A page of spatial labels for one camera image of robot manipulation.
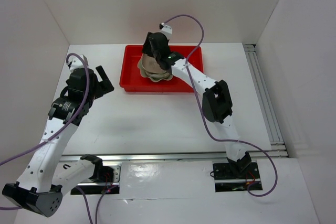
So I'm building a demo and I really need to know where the pink-brown square panda plate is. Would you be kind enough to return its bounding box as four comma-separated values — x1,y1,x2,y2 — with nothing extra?
141,53,167,74

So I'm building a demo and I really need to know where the green scalloped bowl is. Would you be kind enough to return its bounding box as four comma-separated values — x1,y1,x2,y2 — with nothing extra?
137,60,173,82

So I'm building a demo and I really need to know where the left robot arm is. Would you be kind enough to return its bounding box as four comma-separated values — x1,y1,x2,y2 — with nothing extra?
2,66,114,217

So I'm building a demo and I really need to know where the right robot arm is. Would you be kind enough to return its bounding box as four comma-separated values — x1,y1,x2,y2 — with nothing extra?
143,32,251,178

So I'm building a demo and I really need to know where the red plastic bin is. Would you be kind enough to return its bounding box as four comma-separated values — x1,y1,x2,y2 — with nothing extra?
119,45,203,93

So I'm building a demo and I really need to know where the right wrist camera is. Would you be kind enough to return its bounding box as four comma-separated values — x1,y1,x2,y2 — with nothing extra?
159,23,173,40

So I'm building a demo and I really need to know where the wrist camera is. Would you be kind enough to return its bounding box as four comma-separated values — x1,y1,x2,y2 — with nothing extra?
67,55,89,73
159,23,173,40

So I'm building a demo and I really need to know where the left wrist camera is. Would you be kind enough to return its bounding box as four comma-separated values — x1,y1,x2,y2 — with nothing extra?
67,55,89,73

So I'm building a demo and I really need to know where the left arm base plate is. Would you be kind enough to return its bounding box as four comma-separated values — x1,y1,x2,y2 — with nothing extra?
78,165,121,195

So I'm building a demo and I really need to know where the aluminium rail front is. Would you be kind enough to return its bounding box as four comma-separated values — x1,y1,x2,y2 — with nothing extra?
60,145,289,163

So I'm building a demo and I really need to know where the aluminium rail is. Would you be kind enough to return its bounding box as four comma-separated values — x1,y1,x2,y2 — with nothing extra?
243,44,289,158
60,145,289,163

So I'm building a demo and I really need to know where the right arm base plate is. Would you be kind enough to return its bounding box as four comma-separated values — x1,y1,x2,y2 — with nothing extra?
210,162,263,193

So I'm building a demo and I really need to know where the aluminium rail right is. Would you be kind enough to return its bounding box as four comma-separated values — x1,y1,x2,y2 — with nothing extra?
243,44,289,158

